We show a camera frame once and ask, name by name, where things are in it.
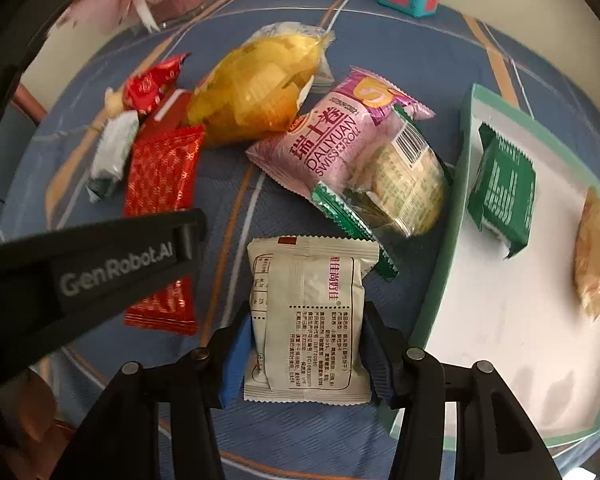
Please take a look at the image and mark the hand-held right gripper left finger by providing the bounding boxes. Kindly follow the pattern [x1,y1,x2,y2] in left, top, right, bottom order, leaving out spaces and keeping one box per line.
[55,301,256,480]

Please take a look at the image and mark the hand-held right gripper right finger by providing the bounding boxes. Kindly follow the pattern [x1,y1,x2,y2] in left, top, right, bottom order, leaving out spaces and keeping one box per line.
[362,302,563,480]

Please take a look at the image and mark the white snack packet red print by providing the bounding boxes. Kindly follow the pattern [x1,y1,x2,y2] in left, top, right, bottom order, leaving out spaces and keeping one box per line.
[243,235,381,403]

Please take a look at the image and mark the green snack box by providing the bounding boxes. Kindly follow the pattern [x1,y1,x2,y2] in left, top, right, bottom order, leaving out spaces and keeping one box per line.
[390,83,600,453]

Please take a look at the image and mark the red flower print packet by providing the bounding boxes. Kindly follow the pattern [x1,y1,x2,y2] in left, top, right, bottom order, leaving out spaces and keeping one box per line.
[124,53,192,113]

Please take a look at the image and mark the long red patterned packet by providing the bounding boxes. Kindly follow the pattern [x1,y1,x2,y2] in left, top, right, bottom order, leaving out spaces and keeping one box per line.
[124,125,206,336]

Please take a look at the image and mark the white and green candy packet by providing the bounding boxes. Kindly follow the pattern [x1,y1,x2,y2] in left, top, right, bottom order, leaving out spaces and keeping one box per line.
[85,110,141,204]

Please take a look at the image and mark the blue plaid tablecloth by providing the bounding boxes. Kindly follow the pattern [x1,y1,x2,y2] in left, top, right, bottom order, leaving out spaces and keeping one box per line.
[0,0,600,480]

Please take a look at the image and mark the cream roll snack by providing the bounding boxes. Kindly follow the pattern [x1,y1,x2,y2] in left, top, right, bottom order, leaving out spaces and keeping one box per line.
[104,87,131,118]

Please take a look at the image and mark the clear cake packet green edges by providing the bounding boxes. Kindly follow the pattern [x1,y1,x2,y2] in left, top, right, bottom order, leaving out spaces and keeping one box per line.
[312,105,453,281]

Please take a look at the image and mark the dark red box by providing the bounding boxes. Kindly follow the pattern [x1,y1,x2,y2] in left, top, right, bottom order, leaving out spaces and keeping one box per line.
[140,89,193,136]

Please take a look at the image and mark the reddish wooden chair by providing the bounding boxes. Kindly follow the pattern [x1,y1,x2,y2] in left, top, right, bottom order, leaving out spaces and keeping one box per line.
[10,82,48,121]

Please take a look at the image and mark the dark green snack packet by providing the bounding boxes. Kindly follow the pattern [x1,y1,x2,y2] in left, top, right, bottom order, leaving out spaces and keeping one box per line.
[467,124,537,260]

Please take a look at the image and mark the pink swiss roll packet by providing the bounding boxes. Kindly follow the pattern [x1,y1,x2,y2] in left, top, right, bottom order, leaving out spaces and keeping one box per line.
[246,66,436,200]

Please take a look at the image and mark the yellow chips bag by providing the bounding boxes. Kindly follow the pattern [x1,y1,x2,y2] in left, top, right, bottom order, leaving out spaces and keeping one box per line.
[185,21,336,148]

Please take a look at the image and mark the round cracker clear packet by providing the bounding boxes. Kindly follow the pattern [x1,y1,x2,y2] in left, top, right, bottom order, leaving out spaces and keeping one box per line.
[574,186,600,320]

